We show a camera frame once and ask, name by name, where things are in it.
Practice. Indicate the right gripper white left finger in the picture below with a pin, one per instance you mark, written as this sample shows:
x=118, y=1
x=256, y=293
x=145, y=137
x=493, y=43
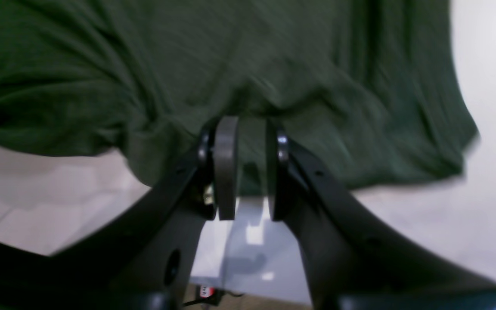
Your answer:
x=142, y=260

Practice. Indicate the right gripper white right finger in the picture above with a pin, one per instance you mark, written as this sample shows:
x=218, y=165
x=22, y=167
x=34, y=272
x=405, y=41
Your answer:
x=353, y=260

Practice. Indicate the dark green t-shirt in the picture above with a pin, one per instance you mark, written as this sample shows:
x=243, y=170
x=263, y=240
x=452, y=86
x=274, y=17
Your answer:
x=367, y=85

